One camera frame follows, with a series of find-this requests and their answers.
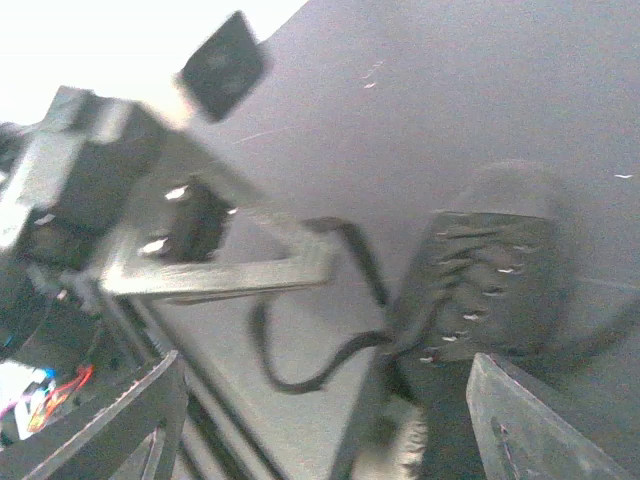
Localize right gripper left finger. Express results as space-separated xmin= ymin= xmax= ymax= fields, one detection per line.
xmin=1 ymin=350 xmax=188 ymax=479

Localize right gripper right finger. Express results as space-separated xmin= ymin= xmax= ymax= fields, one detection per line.
xmin=466 ymin=353 xmax=633 ymax=479

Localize black shoelace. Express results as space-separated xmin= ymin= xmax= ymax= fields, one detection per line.
xmin=249 ymin=217 xmax=401 ymax=396

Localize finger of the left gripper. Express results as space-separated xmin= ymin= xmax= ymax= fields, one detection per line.
xmin=177 ymin=11 xmax=271 ymax=123
xmin=99 ymin=134 xmax=334 ymax=300

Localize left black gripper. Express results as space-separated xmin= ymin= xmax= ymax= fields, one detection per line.
xmin=1 ymin=87 xmax=232 ymax=280

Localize black sneaker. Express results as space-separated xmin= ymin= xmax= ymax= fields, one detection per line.
xmin=387 ymin=160 xmax=637 ymax=364

